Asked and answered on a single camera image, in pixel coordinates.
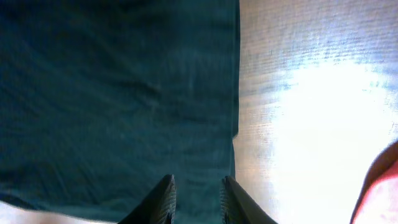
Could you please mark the red printed t-shirt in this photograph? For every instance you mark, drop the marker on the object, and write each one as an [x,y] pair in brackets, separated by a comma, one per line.
[377,202]

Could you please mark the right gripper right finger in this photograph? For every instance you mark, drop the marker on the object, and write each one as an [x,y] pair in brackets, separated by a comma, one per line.
[237,206]

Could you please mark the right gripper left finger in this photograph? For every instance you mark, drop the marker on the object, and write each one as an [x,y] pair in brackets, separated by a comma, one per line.
[158,206]

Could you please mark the black t-shirt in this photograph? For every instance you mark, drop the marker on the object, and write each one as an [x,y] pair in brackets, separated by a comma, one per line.
[101,99]

